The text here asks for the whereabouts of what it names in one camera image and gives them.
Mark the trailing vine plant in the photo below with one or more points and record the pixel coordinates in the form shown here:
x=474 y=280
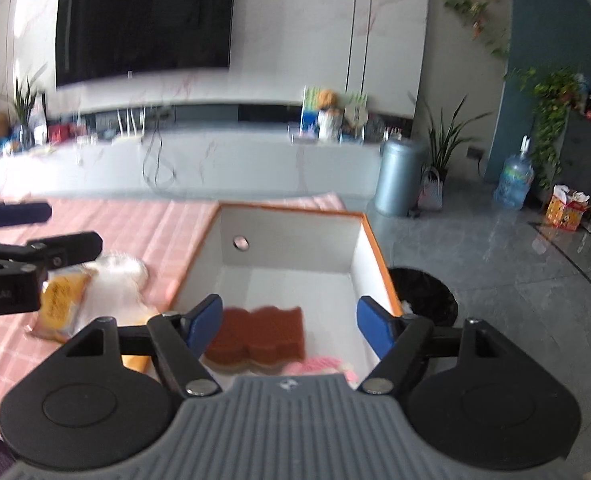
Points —
x=550 y=105

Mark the small potted plant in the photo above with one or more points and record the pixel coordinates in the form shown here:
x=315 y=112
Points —
x=24 y=110

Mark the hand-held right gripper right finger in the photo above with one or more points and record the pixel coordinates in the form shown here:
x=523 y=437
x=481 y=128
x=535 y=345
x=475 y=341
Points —
x=374 y=329

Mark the wall ivy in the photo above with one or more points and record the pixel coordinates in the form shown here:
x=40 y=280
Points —
x=475 y=12

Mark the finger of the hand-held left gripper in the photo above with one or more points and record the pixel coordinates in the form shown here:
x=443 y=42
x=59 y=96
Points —
x=20 y=213
x=60 y=252

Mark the tall leafy potted plant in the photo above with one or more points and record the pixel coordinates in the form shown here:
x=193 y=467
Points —
x=445 y=135

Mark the black trash bin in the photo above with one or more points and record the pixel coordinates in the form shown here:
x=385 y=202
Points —
x=425 y=295

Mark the grey cabinet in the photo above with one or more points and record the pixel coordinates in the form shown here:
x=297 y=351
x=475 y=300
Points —
x=588 y=155

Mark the white fan-shaped ornament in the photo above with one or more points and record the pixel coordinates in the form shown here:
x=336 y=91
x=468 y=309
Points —
x=356 y=110

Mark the pink checkered tablecloth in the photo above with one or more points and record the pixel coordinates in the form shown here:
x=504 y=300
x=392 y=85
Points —
x=140 y=230

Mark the orange snack bag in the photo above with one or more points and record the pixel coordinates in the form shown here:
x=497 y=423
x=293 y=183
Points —
x=566 y=210

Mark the red box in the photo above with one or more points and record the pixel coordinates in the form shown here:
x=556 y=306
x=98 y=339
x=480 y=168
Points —
x=61 y=134

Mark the brown sponge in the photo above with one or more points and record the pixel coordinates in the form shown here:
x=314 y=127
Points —
x=260 y=332

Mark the orange plush toy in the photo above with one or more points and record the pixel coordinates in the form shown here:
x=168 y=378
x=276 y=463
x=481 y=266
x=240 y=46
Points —
x=328 y=100

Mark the black television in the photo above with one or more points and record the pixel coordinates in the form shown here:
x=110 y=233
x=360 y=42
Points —
x=145 y=25

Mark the white jar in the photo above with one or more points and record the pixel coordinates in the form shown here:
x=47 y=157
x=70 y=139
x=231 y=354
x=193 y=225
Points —
x=329 y=126

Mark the white box with orange rim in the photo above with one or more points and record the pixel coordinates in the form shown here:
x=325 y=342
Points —
x=285 y=240

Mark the silver cylindrical bin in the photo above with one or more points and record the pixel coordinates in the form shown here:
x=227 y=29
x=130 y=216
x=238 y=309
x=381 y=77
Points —
x=398 y=175

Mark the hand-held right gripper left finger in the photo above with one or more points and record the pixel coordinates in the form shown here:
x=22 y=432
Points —
x=204 y=324

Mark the blue water jug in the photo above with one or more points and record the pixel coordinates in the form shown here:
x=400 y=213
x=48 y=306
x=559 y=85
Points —
x=514 y=180

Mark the white television console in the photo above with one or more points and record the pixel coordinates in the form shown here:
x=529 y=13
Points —
x=255 y=160

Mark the pink knitted cloth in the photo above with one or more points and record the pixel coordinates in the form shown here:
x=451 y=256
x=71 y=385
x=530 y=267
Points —
x=320 y=364

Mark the white soft bundle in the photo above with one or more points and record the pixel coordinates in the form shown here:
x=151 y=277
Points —
x=118 y=282

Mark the white router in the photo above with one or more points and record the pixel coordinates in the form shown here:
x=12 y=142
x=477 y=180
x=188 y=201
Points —
x=130 y=122

